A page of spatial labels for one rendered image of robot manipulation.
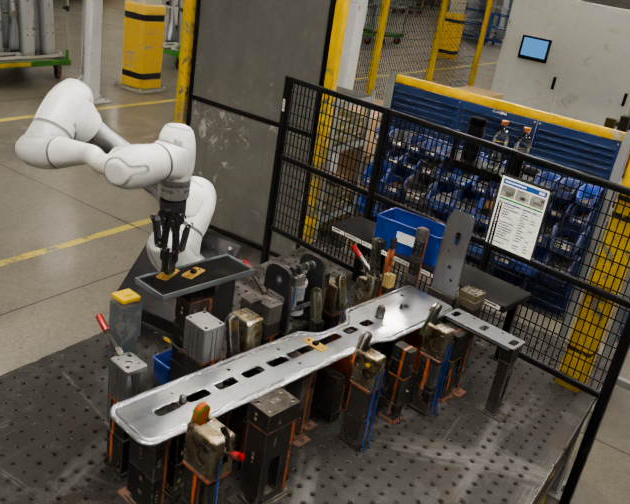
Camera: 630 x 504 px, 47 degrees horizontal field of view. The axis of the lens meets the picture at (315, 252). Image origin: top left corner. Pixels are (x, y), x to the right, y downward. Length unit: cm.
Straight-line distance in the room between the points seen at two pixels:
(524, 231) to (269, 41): 238
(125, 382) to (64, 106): 93
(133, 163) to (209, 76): 325
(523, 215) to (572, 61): 602
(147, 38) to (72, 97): 741
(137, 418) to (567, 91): 756
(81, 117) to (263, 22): 247
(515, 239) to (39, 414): 186
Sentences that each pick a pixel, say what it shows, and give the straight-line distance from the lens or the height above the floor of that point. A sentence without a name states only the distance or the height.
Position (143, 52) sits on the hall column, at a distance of 988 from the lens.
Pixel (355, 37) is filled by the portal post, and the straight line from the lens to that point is 675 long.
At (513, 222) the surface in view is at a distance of 297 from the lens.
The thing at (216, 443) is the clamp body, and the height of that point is 106.
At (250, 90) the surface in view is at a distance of 487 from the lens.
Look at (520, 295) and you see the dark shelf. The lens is 295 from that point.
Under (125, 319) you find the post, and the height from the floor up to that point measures 110.
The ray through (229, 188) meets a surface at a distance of 511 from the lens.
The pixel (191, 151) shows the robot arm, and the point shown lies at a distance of 203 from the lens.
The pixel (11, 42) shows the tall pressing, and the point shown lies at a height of 42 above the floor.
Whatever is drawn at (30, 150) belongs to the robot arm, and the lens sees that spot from 242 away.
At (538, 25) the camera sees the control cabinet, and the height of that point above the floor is 168.
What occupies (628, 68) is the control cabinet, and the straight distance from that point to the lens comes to 875.
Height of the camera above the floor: 217
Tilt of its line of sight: 23 degrees down
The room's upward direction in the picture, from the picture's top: 10 degrees clockwise
